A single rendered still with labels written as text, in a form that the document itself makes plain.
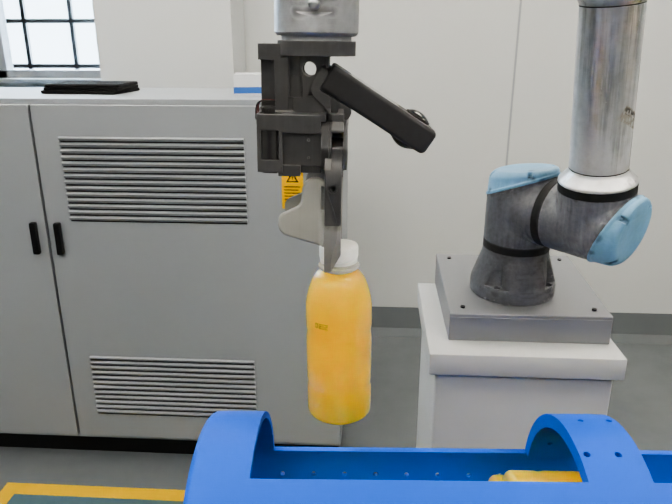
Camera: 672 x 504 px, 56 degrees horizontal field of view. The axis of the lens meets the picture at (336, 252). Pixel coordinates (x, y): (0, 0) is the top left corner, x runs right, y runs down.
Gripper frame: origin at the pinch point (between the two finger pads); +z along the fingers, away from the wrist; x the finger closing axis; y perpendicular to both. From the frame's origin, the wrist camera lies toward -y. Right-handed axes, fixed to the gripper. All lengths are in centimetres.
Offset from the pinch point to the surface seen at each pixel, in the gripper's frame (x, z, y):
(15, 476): -144, 146, 129
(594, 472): 5.6, 21.0, -26.7
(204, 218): -155, 41, 51
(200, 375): -155, 104, 55
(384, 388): -214, 143, -20
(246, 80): -169, -6, 37
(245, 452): 4.1, 21.0, 9.0
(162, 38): -253, -19, 90
